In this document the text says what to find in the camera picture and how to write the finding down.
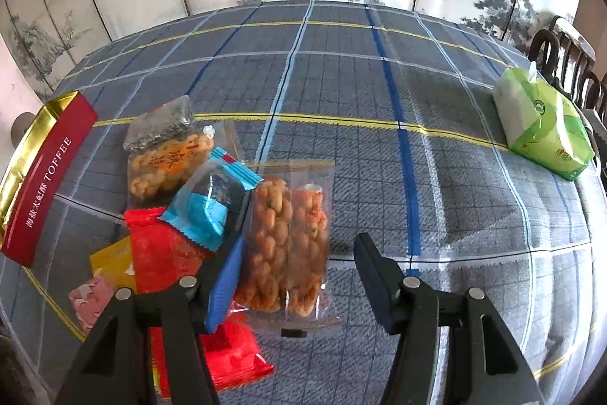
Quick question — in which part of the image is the red and gold tin box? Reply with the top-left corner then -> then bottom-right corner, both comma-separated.
0,91 -> 99,269

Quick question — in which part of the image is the yellow snack packet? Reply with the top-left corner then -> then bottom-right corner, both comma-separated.
89,235 -> 138,294

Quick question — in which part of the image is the blue snack packet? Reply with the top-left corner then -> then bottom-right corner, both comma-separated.
159,147 -> 264,253

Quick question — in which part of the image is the clear packet of pale twists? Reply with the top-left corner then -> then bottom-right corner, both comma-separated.
123,96 -> 238,202

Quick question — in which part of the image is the plaid tablecloth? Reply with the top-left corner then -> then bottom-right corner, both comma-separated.
0,0 -> 607,405

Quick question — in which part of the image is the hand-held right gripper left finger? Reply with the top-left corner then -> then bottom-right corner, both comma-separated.
53,236 -> 246,405

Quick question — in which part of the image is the dark wooden chair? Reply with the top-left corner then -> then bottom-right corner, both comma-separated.
528,16 -> 607,178

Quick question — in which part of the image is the pink snack packet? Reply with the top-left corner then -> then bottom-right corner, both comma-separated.
69,276 -> 119,334

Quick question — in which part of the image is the green tissue pack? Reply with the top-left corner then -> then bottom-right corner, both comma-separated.
492,61 -> 596,182

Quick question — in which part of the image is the red snack packet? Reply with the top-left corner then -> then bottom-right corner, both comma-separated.
124,206 -> 216,294
151,315 -> 276,403

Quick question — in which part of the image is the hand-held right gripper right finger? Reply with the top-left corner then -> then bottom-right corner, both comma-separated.
353,233 -> 546,405

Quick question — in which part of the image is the clear packet of brown twists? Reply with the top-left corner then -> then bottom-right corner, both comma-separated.
232,161 -> 343,330

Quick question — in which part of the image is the grey round knob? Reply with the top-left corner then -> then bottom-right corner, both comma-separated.
12,112 -> 36,140

